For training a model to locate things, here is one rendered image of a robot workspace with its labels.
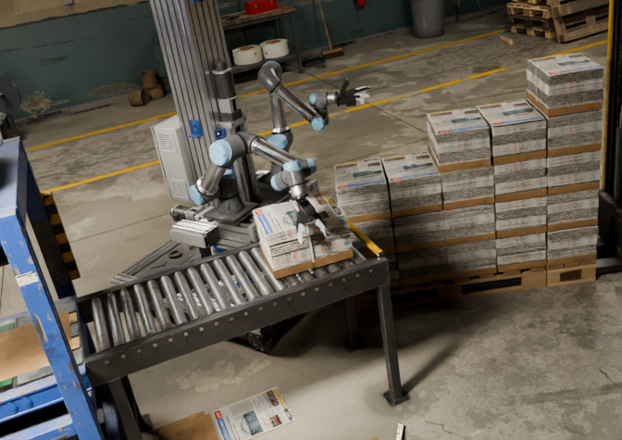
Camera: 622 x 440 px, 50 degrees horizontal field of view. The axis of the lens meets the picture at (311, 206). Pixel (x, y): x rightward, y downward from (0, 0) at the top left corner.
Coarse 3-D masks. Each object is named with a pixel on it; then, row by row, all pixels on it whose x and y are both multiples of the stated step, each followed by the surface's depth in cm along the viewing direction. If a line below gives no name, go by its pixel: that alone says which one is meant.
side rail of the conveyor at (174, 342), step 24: (360, 264) 298; (384, 264) 299; (288, 288) 289; (312, 288) 289; (336, 288) 294; (360, 288) 299; (216, 312) 281; (240, 312) 280; (264, 312) 284; (288, 312) 289; (144, 336) 273; (168, 336) 272; (192, 336) 276; (216, 336) 280; (96, 360) 264; (120, 360) 268; (144, 360) 272; (96, 384) 267
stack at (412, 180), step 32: (384, 160) 396; (416, 160) 388; (544, 160) 364; (352, 192) 369; (384, 192) 370; (416, 192) 371; (448, 192) 371; (480, 192) 371; (512, 192) 372; (384, 224) 379; (416, 224) 378; (448, 224) 379; (480, 224) 380; (512, 224) 380; (544, 224) 380; (384, 256) 388; (416, 256) 388; (448, 256) 388; (480, 256) 388; (512, 256) 389; (544, 256) 389; (416, 288) 397; (448, 288) 398; (512, 288) 398
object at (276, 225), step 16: (272, 208) 309; (288, 208) 308; (256, 224) 310; (272, 224) 295; (288, 224) 293; (272, 240) 289; (288, 240) 291; (272, 256) 292; (288, 256) 295; (304, 256) 297
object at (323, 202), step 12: (324, 192) 318; (312, 204) 308; (324, 204) 306; (336, 204) 304; (324, 216) 295; (336, 216) 294; (336, 228) 296; (348, 228) 297; (324, 240) 296; (336, 240) 299; (348, 240) 300; (324, 252) 299; (336, 252) 301
